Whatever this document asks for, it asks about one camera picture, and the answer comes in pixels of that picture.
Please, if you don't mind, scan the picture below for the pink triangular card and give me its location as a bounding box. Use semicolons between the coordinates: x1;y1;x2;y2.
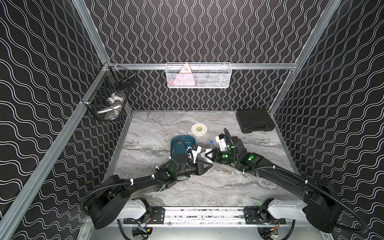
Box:
173;63;196;88

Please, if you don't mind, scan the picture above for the black plastic case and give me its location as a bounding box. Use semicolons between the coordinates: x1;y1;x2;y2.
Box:
236;109;276;134

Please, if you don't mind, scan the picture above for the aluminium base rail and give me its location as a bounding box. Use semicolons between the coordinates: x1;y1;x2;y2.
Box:
86;206;325;226

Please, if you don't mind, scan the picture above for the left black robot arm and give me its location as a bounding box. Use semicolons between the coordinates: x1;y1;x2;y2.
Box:
80;154;213;230

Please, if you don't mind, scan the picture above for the black wire basket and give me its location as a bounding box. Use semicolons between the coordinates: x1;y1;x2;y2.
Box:
86;67;138;122

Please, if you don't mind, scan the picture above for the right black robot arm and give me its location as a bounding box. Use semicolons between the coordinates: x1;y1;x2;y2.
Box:
204;134;368;234

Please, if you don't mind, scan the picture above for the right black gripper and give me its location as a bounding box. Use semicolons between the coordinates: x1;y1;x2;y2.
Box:
204;148;239;166

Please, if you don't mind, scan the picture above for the clear wire basket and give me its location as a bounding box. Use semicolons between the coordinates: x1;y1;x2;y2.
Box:
165;62;233;89

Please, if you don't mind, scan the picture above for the white tape roll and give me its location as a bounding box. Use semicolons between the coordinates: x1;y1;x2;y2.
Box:
191;123;208;137

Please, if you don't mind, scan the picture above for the teal plastic tray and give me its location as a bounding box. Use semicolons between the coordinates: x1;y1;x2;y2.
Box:
170;135;196;158

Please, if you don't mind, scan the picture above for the white wipe cloth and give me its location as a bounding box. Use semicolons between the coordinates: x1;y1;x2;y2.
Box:
204;149;214;163

